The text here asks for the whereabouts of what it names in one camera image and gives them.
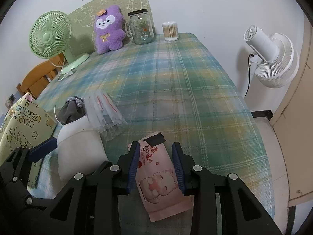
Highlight wall power outlet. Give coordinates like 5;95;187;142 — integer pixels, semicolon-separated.
5;94;16;109

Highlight green patterned board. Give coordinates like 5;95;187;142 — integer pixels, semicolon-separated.
67;0;155;54

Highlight purple plush bear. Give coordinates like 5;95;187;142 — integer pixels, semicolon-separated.
94;5;126;55

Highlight yellow cartoon storage box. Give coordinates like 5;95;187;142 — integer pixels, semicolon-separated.
0;91;57;189

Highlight white towel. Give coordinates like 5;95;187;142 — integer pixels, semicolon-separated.
57;116;108;182

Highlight green desk fan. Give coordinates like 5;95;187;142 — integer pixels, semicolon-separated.
29;11;90;82

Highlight white standing fan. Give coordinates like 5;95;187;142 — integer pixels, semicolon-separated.
244;25;299;89

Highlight cotton swab container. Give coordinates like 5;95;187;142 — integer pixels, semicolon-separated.
162;21;179;41

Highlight gray socks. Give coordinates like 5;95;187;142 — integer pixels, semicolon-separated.
56;96;86;125

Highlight wooden bed headboard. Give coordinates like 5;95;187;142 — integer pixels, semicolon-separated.
16;53;67;99

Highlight glass mason jar mug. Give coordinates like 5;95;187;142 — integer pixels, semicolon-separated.
125;9;154;45

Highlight clear plastic pencil pouch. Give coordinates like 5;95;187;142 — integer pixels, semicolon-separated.
83;90;127;141

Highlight beige door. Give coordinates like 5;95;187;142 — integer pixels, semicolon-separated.
270;17;312;207

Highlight pink wet wipes pack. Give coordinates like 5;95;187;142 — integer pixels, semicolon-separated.
135;132;193;222

